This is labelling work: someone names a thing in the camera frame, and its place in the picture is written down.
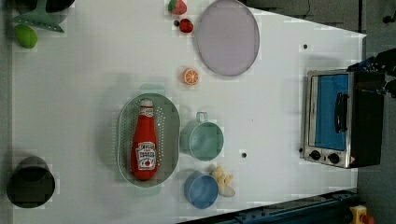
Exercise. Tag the yellow garlic toy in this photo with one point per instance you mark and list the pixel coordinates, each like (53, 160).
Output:
(224, 181)

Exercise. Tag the dark red strawberry toy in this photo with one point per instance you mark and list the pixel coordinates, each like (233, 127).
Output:
(185, 26)

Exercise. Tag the orange slice toy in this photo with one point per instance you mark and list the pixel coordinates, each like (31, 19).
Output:
(190, 76)

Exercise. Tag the green oval strainer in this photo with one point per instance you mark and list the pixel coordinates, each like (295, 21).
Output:
(166, 124)

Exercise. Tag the blue metal frame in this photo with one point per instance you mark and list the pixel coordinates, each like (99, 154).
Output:
(329, 208)

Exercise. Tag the black cup lower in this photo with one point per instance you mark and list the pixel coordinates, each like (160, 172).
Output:
(32, 184)

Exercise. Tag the green mug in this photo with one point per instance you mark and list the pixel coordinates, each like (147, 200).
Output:
(201, 138)

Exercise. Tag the light red strawberry toy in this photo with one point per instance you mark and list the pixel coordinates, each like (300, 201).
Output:
(177, 7)

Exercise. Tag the green slotted spatula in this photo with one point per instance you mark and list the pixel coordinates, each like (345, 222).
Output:
(39, 18)

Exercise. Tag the blue cup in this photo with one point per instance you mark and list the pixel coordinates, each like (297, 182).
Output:
(201, 190)

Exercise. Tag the grey round plate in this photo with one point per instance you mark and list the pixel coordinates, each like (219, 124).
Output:
(228, 37)

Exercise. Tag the red ketchup bottle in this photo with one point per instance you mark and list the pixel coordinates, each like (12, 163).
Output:
(144, 149)

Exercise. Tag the green lime toy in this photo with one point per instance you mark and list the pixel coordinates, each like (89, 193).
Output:
(26, 36)

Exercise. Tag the silver toaster oven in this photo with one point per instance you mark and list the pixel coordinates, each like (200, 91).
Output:
(343, 118)

